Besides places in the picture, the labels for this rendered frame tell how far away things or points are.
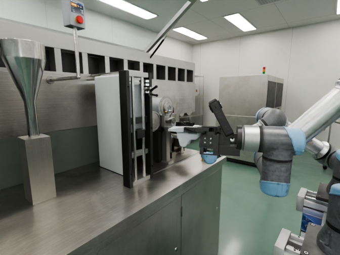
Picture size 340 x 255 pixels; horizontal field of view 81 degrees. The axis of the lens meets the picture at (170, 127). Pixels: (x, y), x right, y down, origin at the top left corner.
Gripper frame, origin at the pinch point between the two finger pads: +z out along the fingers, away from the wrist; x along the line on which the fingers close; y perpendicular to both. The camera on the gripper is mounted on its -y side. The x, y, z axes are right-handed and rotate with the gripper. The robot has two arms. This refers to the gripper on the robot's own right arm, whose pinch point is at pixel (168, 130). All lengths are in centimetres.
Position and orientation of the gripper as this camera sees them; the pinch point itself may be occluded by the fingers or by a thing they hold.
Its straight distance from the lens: 138.5
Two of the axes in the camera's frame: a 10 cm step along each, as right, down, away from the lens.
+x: -6.2, 1.3, -7.7
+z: -7.8, -1.0, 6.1
